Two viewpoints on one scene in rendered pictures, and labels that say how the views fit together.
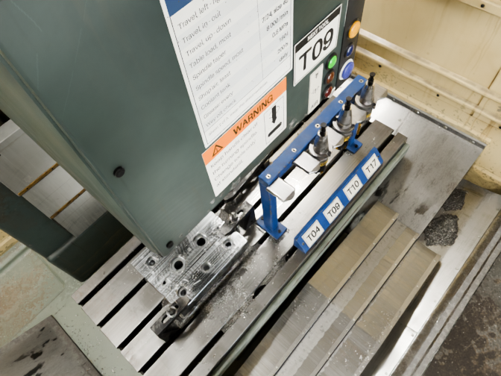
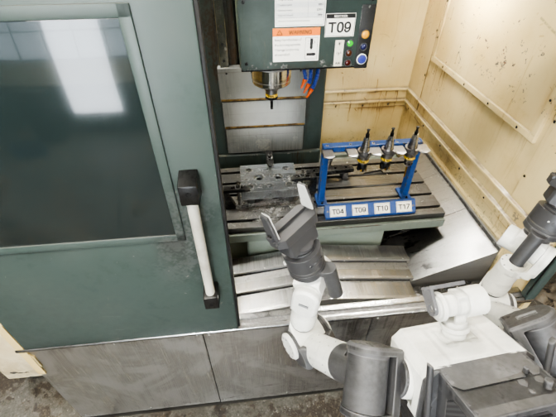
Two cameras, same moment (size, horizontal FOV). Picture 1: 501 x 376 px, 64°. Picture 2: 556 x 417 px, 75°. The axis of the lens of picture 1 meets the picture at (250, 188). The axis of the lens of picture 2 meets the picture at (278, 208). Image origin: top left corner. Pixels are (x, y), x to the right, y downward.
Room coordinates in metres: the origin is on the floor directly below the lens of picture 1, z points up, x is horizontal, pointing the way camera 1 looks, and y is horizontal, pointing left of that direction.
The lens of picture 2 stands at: (-0.75, -0.66, 2.10)
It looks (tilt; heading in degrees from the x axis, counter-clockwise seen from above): 41 degrees down; 34
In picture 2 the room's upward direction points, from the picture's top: straight up
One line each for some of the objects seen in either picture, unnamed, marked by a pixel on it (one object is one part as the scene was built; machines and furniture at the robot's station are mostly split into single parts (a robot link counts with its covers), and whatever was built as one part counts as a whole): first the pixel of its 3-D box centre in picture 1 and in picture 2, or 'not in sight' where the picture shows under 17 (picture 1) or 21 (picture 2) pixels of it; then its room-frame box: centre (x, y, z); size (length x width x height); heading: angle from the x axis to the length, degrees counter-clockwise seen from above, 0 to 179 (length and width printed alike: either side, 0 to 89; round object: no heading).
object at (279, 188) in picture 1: (282, 190); (328, 154); (0.51, -0.08, 1.21); 0.07 x 0.05 x 0.01; 40
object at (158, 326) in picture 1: (173, 316); (237, 193); (0.29, 0.28, 0.97); 0.13 x 0.03 x 0.15; 130
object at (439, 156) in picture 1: (327, 163); (388, 209); (0.85, -0.33, 0.75); 0.89 x 0.70 x 0.26; 40
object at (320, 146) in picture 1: (321, 140); (366, 143); (0.62, -0.21, 1.26); 0.04 x 0.04 x 0.07
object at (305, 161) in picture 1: (308, 163); (352, 153); (0.58, -0.17, 1.21); 0.07 x 0.05 x 0.01; 40
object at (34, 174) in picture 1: (95, 152); (264, 111); (0.78, 0.46, 1.16); 0.48 x 0.05 x 0.51; 130
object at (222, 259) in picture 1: (190, 254); (268, 180); (0.47, 0.22, 0.97); 0.29 x 0.23 x 0.05; 130
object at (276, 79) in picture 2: not in sight; (270, 67); (0.44, 0.17, 1.57); 0.16 x 0.16 x 0.12
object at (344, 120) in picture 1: (345, 115); (390, 141); (0.69, -0.29, 1.26); 0.04 x 0.04 x 0.07
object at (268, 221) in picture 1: (269, 206); (323, 176); (0.55, -0.05, 1.05); 0.10 x 0.05 x 0.30; 40
